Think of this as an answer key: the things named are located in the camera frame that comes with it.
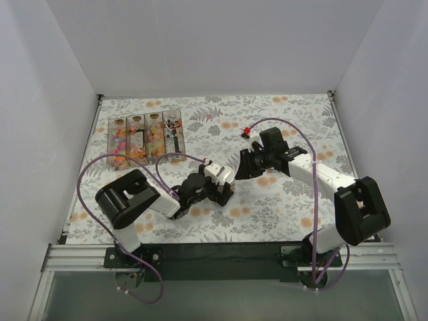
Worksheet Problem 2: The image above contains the floral table mat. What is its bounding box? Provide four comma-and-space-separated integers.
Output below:
66, 94, 353, 245

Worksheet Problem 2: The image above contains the clear compartment candy box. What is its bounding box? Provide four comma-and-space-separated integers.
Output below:
106, 110, 185, 170

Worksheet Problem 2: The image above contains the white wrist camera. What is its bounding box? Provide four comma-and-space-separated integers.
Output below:
203, 161, 225, 186
241, 127, 263, 152

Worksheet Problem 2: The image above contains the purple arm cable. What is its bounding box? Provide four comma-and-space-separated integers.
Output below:
76, 152, 210, 304
250, 118, 351, 292

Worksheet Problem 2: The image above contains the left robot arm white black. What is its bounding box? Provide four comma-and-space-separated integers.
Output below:
95, 161, 235, 268

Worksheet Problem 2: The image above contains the aluminium frame rail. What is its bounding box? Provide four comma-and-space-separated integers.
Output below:
28, 242, 419, 321

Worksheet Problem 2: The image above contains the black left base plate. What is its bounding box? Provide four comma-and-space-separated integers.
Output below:
103, 246, 163, 281

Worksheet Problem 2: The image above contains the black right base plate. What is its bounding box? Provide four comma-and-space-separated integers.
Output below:
278, 246, 342, 290

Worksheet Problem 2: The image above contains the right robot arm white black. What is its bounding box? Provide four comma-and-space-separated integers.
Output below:
235, 127, 391, 266

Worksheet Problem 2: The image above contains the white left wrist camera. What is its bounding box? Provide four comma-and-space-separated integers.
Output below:
203, 161, 225, 186

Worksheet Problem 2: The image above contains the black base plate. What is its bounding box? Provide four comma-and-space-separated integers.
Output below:
103, 246, 163, 281
278, 246, 342, 290

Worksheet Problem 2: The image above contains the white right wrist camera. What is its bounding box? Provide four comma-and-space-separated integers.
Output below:
241, 127, 263, 152

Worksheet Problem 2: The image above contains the round metal jar lid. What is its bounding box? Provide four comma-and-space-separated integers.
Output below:
220, 166, 235, 185

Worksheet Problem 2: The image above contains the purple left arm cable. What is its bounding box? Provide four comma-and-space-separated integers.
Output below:
76, 152, 210, 304

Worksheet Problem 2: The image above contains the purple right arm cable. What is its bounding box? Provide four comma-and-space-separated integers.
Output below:
250, 118, 351, 292

